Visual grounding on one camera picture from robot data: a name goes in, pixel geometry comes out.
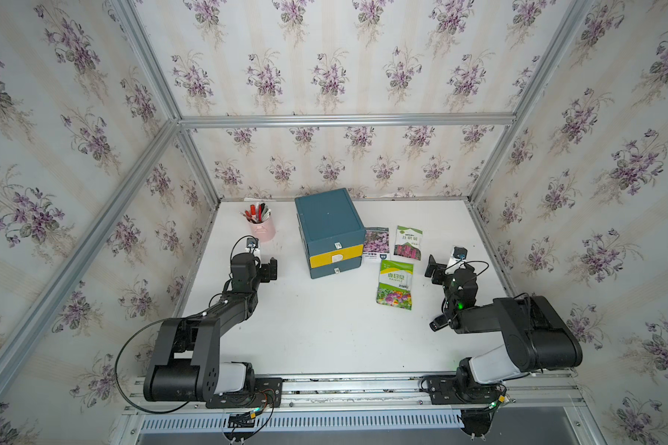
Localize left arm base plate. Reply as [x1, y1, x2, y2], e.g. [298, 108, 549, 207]
[205, 378, 284, 410]

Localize bright green seed bag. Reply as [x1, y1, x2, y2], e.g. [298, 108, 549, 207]
[376, 260, 414, 311]

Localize teal top drawer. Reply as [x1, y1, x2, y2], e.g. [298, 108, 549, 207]
[305, 229, 366, 258]

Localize teal bottom drawer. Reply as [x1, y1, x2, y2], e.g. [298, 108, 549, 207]
[310, 257, 362, 279]

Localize pink flower seed bag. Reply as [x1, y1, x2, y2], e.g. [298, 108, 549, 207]
[362, 227, 391, 261]

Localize green white seed bag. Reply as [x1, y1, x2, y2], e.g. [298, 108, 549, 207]
[393, 225, 423, 261]

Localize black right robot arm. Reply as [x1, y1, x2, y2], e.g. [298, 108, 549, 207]
[425, 256, 583, 387]

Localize teal drawer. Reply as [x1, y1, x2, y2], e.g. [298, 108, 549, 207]
[310, 257, 362, 279]
[305, 229, 366, 258]

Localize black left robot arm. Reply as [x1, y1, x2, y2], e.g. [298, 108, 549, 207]
[143, 252, 278, 405]

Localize pink pen cup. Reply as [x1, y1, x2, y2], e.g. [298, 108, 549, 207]
[249, 216, 276, 243]

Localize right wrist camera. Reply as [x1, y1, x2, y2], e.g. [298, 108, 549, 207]
[446, 246, 468, 270]

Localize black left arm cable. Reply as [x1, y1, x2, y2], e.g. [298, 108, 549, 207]
[114, 316, 190, 415]

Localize aluminium mounting rail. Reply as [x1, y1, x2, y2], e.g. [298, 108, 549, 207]
[128, 371, 588, 415]

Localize teal drawer cabinet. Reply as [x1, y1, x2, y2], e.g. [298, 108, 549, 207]
[294, 188, 366, 274]

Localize yellow drawer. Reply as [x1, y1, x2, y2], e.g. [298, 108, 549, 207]
[309, 244, 364, 269]

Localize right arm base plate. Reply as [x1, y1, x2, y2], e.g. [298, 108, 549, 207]
[419, 375, 507, 406]

